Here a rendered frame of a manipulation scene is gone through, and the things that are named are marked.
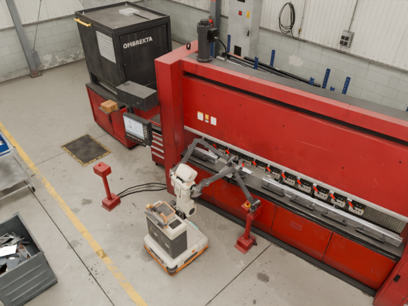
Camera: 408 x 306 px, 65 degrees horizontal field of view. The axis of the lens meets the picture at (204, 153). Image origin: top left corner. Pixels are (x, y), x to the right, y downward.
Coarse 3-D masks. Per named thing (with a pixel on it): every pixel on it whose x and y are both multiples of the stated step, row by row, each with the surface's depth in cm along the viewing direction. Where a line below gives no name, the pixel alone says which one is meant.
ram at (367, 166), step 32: (192, 96) 415; (224, 96) 384; (192, 128) 448; (224, 128) 412; (256, 128) 381; (288, 128) 354; (320, 128) 331; (352, 128) 319; (288, 160) 377; (320, 160) 351; (352, 160) 329; (384, 160) 308; (352, 192) 348; (384, 192) 326
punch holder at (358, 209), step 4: (352, 200) 353; (352, 204) 356; (356, 204) 352; (360, 204) 350; (348, 208) 361; (352, 208) 358; (356, 208) 355; (360, 208) 353; (364, 208) 349; (356, 212) 358; (360, 212) 355
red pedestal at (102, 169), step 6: (102, 162) 472; (96, 168) 461; (102, 168) 461; (108, 168) 463; (102, 174) 458; (108, 174) 468; (108, 186) 489; (108, 192) 494; (108, 198) 502; (114, 198) 508; (108, 204) 498; (114, 204) 507; (108, 210) 503
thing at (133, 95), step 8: (120, 88) 408; (128, 88) 408; (136, 88) 408; (144, 88) 408; (120, 96) 414; (128, 96) 403; (136, 96) 394; (144, 96) 393; (152, 96) 400; (128, 104) 414; (136, 104) 403; (144, 104) 394; (152, 104) 406; (128, 112) 439
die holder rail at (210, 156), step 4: (188, 148) 478; (196, 148) 471; (196, 152) 472; (200, 152) 466; (204, 152) 463; (208, 152) 463; (204, 156) 469; (208, 156) 461; (212, 156) 457; (216, 156) 457; (212, 160) 460; (216, 160) 461
